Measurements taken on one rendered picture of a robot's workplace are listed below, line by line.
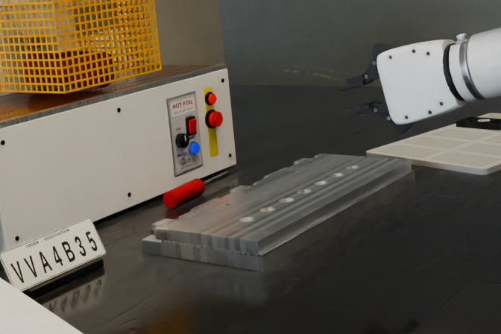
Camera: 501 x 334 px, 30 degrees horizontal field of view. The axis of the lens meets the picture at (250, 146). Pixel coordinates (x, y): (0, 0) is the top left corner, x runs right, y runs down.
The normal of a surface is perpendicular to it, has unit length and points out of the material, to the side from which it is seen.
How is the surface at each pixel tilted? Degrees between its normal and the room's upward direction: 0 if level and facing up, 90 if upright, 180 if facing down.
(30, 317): 0
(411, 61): 85
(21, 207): 90
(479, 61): 78
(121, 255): 0
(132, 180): 90
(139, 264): 0
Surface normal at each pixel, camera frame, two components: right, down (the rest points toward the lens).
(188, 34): 0.82, 0.05
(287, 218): -0.09, -0.97
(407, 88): -0.56, 0.21
